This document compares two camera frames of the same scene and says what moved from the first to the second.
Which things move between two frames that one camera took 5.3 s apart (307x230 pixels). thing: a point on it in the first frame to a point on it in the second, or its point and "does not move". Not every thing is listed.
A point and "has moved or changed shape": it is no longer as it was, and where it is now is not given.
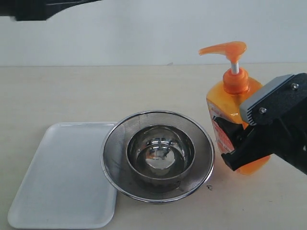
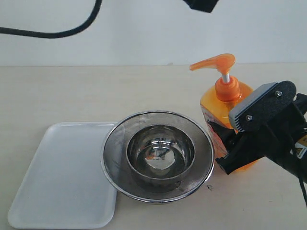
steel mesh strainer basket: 158,156 does not move
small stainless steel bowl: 160,153 does not move
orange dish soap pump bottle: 224,103 has moved or changed shape
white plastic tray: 65,187 does not move
